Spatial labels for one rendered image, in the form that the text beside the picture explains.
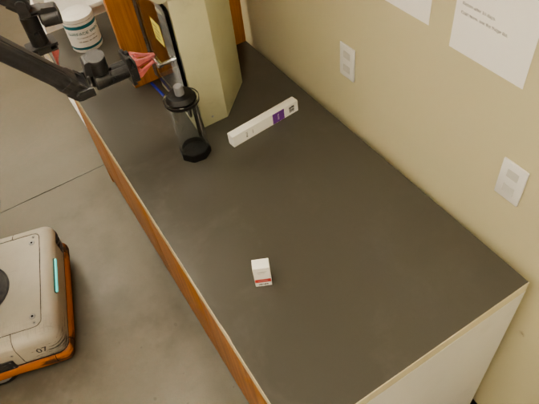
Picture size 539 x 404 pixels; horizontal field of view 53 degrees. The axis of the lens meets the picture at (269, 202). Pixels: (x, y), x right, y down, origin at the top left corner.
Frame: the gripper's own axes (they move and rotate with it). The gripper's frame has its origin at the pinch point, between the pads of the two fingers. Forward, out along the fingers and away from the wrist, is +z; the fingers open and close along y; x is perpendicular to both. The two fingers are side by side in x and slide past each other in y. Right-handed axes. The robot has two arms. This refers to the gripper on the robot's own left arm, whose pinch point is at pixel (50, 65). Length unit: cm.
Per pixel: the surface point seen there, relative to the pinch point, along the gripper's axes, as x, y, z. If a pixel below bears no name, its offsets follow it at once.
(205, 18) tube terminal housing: -46, 43, -22
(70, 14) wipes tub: 32.6, 17.2, 1.2
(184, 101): -59, 26, -8
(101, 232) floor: 21, -12, 110
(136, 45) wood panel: -9.1, 29.4, -0.2
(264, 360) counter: -130, 7, 16
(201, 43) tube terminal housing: -46, 40, -15
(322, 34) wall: -59, 76, -9
